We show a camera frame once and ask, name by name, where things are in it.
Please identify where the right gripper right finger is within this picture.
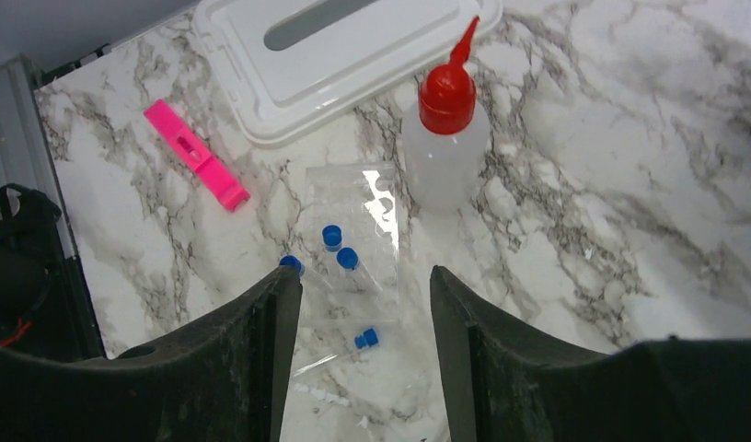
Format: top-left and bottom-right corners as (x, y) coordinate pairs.
(430, 266), (751, 441)

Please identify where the red-capped wash bottle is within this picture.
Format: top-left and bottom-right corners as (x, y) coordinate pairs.
(401, 17), (491, 214)

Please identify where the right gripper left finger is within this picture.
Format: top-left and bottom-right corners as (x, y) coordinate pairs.
(0, 266), (303, 441)

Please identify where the blue-capped test tube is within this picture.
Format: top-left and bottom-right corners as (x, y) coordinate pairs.
(336, 247), (383, 295)
(292, 327), (381, 378)
(322, 225), (342, 252)
(279, 255), (306, 276)

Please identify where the white plastic lid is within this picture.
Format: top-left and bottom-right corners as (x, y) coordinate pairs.
(191, 1), (503, 148)

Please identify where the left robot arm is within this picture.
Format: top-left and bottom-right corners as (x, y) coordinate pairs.
(0, 183), (105, 362)

